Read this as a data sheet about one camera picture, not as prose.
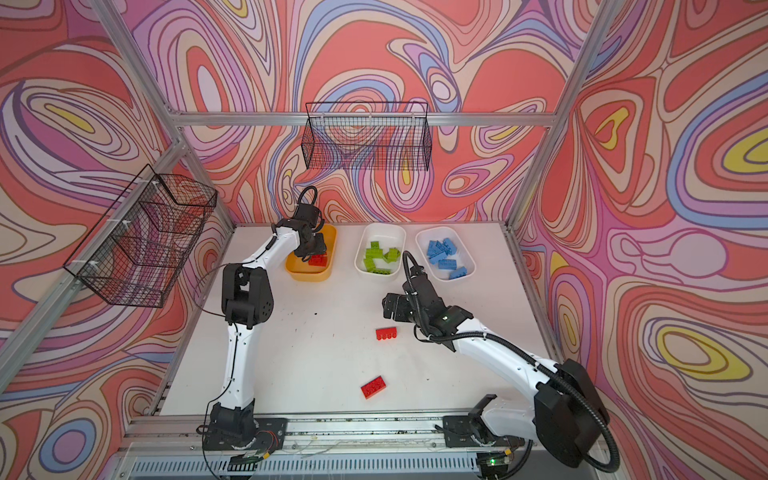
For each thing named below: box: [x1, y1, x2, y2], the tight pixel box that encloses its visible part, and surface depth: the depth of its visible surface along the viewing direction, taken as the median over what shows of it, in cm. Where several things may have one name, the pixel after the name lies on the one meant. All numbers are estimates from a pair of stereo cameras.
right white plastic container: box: [415, 227, 477, 281], surface depth 110 cm
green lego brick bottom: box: [364, 244, 383, 265], surface depth 110 cm
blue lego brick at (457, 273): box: [448, 266, 468, 280], surface depth 104 cm
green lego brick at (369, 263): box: [364, 254, 381, 271], surface depth 110 cm
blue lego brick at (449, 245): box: [443, 238, 457, 254], surface depth 113 cm
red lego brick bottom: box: [360, 376, 387, 400], surface depth 82 cm
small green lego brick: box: [383, 247, 401, 263], surface depth 109 cm
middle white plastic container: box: [354, 223, 407, 277], surface depth 110 cm
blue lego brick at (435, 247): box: [427, 238, 449, 258], surface depth 110 cm
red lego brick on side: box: [376, 327, 397, 341], surface depth 91 cm
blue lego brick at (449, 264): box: [438, 259, 457, 270], surface depth 107 cm
